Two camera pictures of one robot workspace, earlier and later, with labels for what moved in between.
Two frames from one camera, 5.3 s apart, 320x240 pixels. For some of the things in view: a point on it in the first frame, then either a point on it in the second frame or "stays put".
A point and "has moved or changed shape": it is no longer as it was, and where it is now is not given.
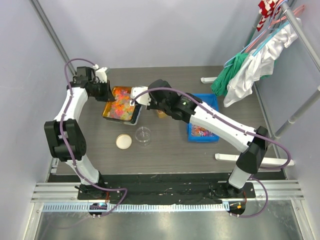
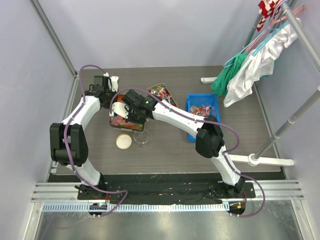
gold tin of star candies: (120, 109) has moved or changed shape
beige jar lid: (123, 141) stays put
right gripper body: (153, 105) to (133, 117)
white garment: (261, 61) stays put
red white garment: (267, 8) stays put
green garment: (220, 84) stays put
